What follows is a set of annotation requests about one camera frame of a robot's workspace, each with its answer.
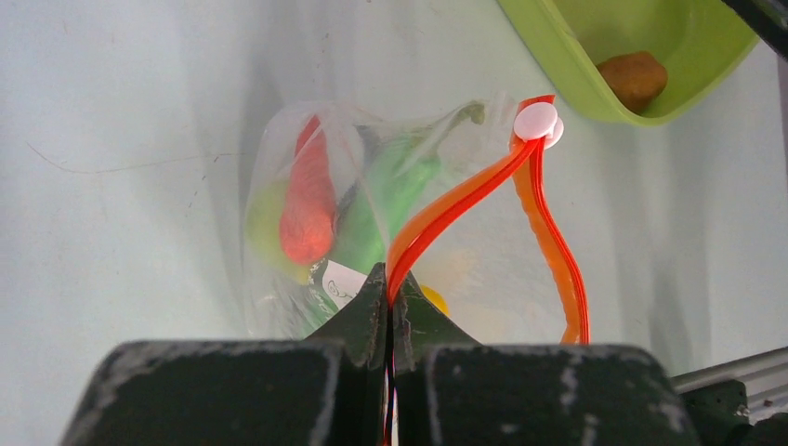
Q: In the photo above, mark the clear zip bag orange zipper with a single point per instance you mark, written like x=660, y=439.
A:
x=453, y=206

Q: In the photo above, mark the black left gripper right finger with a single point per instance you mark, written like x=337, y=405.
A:
x=452, y=390

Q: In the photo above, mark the brown kiwi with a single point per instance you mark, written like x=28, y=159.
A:
x=636, y=79

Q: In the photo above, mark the green plastic bin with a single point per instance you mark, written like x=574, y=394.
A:
x=698, y=42

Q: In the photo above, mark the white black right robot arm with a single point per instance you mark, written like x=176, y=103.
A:
x=767, y=18

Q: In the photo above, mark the green pear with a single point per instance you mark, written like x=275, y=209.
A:
x=262, y=231

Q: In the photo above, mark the orange yellow mango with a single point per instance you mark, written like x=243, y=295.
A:
x=436, y=300

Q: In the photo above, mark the green cucumber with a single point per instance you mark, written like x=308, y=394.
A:
x=400, y=164

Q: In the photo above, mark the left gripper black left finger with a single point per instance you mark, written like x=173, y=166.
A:
x=327, y=389

